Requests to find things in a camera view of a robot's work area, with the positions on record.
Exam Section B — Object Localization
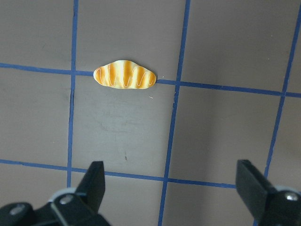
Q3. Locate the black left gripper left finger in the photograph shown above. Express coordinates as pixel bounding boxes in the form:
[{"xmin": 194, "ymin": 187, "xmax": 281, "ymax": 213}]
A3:
[{"xmin": 51, "ymin": 161, "xmax": 106, "ymax": 226}]

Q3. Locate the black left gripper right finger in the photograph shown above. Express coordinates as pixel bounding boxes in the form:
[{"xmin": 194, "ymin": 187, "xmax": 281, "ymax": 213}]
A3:
[{"xmin": 236, "ymin": 160, "xmax": 301, "ymax": 226}]

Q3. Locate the toy bread roll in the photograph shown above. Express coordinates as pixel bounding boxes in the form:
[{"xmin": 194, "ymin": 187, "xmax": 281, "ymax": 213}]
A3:
[{"xmin": 93, "ymin": 60, "xmax": 157, "ymax": 89}]

